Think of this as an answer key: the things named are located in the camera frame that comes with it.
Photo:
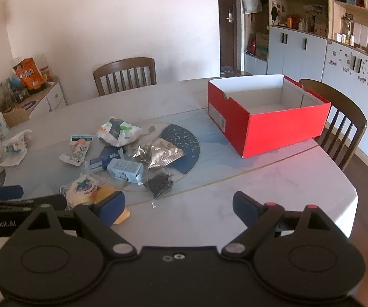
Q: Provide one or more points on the red shoe box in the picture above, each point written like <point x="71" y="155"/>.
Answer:
<point x="276" y="131"/>

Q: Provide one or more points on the orange bottle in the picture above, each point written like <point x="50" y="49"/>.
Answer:
<point x="290" y="21"/>

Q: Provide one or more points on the brown wooden chair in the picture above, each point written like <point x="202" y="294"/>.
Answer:
<point x="123" y="65"/>
<point x="353" y="112"/>

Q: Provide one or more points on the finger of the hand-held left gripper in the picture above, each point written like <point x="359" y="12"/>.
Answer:
<point x="6" y="193"/>
<point x="43" y="201"/>

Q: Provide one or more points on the black snack bag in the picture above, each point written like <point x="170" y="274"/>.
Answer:
<point x="158" y="184"/>

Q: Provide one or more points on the brown door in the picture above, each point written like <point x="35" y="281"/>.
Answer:
<point x="227" y="38"/>

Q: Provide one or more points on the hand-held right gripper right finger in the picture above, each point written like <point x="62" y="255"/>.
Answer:
<point x="246" y="208"/>

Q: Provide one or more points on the red ornament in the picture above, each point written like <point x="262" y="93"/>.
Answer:
<point x="252" y="46"/>

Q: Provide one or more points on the white pouch with orange print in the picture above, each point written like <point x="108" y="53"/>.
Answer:
<point x="80" y="150"/>

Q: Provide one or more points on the red lidded jar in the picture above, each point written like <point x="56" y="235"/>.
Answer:
<point x="44" y="73"/>

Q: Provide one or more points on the wooden storage box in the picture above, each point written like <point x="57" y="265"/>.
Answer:
<point x="16" y="117"/>

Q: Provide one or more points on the cardboard box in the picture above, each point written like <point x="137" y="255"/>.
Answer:
<point x="262" y="46"/>

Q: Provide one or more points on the yellow toy figure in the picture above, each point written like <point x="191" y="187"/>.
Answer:
<point x="105" y="193"/>

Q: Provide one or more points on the white green snack packet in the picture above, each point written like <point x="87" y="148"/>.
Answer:
<point x="120" y="131"/>

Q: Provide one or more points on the white marble desktop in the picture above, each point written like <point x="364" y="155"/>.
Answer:
<point x="203" y="198"/>

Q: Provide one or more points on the orange snack bag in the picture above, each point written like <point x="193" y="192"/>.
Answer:
<point x="30" y="75"/>

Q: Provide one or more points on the silver foil snack packet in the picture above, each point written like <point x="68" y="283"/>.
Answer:
<point x="161" y="153"/>

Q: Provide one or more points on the dark blue packet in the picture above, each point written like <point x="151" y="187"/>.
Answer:
<point x="104" y="158"/>

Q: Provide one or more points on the blueberry print bread packet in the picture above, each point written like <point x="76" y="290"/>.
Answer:
<point x="81" y="190"/>

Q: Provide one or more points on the hanging tote bag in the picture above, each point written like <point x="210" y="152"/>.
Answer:
<point x="251" y="5"/>

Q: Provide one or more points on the light blue small carton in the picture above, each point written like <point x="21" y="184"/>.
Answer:
<point x="124" y="169"/>

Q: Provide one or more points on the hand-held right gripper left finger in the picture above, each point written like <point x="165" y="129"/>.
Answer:
<point x="113" y="208"/>

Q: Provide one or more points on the tall grey wall cabinet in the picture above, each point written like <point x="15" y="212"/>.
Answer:
<point x="299" y="48"/>

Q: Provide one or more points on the white sideboard cabinet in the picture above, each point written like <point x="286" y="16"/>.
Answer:
<point x="54" y="97"/>

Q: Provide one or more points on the white blue printed box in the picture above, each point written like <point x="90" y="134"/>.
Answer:
<point x="1" y="123"/>

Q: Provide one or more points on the white tissue packet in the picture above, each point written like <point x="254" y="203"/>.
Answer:
<point x="14" y="148"/>

